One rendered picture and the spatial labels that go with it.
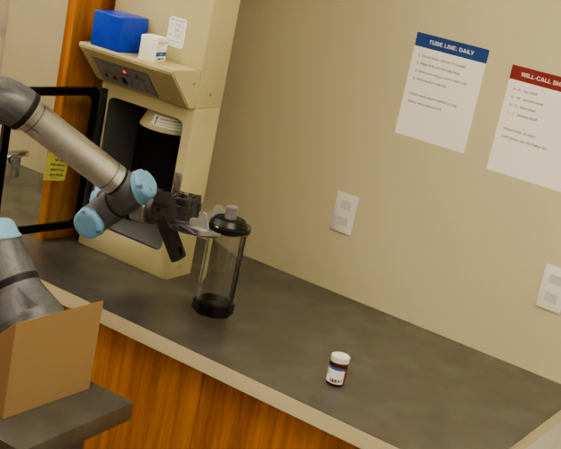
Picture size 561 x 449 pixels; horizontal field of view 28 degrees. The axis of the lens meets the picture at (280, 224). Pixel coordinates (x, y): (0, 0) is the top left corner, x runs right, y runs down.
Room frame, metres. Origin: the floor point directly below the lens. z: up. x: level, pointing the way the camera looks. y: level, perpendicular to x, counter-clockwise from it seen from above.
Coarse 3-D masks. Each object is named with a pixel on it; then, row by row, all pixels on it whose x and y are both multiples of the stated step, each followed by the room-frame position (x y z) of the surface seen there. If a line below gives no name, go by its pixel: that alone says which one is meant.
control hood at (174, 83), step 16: (96, 48) 2.84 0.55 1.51; (128, 64) 2.80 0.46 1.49; (144, 64) 2.76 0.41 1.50; (160, 64) 2.77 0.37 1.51; (176, 64) 2.82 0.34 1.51; (160, 80) 2.76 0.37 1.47; (176, 80) 2.73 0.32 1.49; (192, 80) 2.78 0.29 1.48; (160, 96) 2.82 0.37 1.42; (176, 96) 2.78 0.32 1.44; (192, 96) 2.79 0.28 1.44
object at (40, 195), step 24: (48, 96) 2.81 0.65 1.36; (72, 96) 2.88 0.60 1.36; (72, 120) 2.89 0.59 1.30; (0, 144) 2.71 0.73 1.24; (24, 144) 2.77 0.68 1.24; (24, 168) 2.77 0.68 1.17; (48, 168) 2.84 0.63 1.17; (72, 168) 2.91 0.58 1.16; (24, 192) 2.78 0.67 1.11; (48, 192) 2.85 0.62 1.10; (72, 192) 2.92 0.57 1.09; (0, 216) 2.73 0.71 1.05; (24, 216) 2.79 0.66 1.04; (48, 216) 2.86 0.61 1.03; (72, 216) 2.93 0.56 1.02
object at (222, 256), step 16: (208, 240) 2.54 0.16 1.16; (224, 240) 2.52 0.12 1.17; (240, 240) 2.54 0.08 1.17; (208, 256) 2.53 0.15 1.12; (224, 256) 2.52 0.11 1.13; (240, 256) 2.55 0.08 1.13; (208, 272) 2.53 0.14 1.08; (224, 272) 2.52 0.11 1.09; (208, 288) 2.52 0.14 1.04; (224, 288) 2.53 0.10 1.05; (208, 304) 2.52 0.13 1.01; (224, 304) 2.53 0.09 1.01
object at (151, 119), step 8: (152, 112) 2.92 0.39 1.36; (144, 120) 2.92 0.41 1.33; (152, 120) 2.90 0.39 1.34; (160, 120) 2.89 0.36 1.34; (168, 120) 2.89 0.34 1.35; (176, 120) 2.89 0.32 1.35; (152, 128) 2.89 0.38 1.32; (160, 128) 2.88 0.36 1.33; (168, 128) 2.88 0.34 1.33; (176, 128) 2.89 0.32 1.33
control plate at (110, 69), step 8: (96, 64) 2.89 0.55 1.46; (104, 64) 2.87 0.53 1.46; (112, 64) 2.84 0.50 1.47; (104, 72) 2.90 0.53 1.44; (112, 72) 2.87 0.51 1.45; (120, 72) 2.85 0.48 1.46; (128, 72) 2.83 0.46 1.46; (136, 72) 2.80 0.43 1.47; (112, 80) 2.91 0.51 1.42; (120, 80) 2.88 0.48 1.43; (128, 80) 2.86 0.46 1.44; (136, 80) 2.83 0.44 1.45; (144, 80) 2.81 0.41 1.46; (136, 88) 2.86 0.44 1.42; (152, 88) 2.81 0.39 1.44
